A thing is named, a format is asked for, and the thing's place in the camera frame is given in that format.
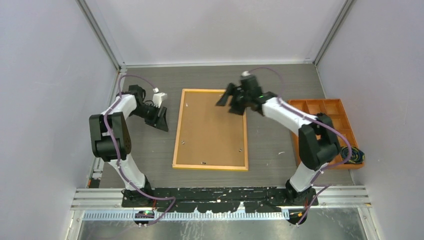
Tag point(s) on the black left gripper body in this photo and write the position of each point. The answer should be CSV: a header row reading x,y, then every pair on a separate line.
x,y
150,113

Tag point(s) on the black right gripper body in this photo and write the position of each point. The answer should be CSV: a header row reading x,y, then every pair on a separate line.
x,y
240,101

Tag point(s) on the yellow wooden picture frame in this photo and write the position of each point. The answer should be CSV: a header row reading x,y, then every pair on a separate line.
x,y
179,132

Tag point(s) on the brown fibreboard backing board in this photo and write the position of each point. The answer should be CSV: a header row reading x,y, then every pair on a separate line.
x,y
212,129

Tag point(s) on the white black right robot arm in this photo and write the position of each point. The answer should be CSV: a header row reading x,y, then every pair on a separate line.
x,y
318,143

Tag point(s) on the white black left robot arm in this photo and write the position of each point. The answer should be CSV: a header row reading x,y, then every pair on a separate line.
x,y
111,140

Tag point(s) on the brown wooden compartment tray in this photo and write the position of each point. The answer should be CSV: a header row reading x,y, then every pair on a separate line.
x,y
335,110

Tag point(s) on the dark rolled tie yellow pattern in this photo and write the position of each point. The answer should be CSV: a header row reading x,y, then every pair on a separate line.
x,y
357,156

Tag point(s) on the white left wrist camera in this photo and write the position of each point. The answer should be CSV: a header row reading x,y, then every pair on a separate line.
x,y
158,98

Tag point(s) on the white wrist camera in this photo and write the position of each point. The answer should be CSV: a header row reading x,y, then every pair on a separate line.
x,y
245,74
158,98

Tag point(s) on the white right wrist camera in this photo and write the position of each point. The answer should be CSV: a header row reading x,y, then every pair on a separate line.
x,y
245,74

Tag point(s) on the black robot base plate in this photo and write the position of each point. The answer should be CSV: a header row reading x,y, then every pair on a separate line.
x,y
266,199

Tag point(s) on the aluminium rail front edge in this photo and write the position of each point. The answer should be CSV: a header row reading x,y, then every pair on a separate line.
x,y
105,204

